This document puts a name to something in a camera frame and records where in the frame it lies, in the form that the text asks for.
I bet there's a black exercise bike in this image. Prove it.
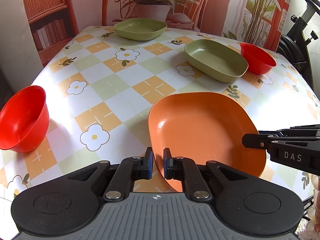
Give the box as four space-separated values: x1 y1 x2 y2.
276 0 319 88

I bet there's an orange square plate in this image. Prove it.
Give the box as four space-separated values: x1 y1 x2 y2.
148 92 267 177

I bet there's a red bowl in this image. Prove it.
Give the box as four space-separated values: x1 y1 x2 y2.
240 42 277 75
1 86 49 153

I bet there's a green square plate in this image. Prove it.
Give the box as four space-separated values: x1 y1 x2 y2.
113 18 167 41
184 40 248 83

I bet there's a printed room backdrop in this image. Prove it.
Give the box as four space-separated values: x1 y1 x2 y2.
23 0 290 65

